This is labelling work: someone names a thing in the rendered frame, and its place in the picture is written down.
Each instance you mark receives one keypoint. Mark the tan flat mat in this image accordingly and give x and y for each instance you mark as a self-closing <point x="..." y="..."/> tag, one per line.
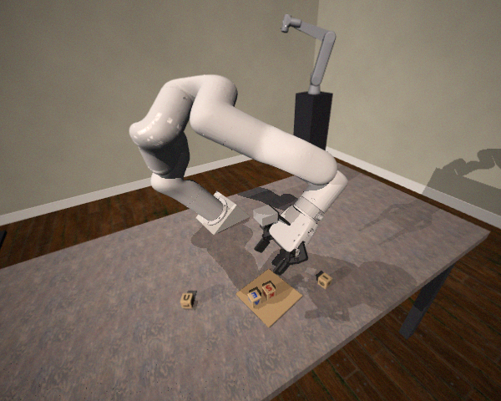
<point x="269" y="311"/>

